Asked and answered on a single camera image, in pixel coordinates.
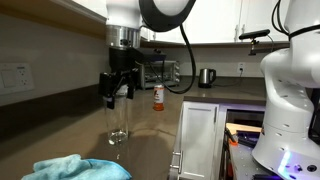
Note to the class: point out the blue microfiber cloth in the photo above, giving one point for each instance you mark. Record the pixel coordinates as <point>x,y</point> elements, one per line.
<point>74,167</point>

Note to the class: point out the orange white soda can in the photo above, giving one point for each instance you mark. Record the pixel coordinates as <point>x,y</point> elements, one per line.
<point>158,98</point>

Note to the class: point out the white upper cabinets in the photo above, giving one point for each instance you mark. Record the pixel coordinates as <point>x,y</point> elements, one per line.
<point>209,22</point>

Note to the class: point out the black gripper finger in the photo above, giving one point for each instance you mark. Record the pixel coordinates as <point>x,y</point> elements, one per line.
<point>131,89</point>
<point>110,102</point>

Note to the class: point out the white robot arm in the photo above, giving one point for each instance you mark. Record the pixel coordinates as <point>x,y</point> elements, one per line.
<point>284,146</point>

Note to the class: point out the white lower cabinet door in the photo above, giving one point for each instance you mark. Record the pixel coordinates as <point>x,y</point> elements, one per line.
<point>193,150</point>

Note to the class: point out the white wall outlet plate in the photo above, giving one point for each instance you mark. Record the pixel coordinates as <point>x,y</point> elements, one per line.
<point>15,77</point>

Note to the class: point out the silver toaster oven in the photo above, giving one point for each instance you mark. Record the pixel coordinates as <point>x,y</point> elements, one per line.
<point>156,72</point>

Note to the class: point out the white wall outlet with plug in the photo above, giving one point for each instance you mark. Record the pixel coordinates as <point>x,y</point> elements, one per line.
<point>241,67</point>

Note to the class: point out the clear tall drinking glass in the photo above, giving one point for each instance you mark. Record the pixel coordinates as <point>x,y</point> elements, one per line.
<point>117,119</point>

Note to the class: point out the black orange handled tool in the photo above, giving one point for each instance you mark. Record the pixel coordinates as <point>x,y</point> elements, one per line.
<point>231,139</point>

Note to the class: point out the black camera on stand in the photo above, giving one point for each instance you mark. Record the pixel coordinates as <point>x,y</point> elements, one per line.
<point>253,37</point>

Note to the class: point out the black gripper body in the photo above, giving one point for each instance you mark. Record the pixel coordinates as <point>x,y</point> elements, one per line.
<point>123,66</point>

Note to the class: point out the black electric kettle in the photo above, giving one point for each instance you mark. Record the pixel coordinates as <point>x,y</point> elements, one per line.
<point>206,78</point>

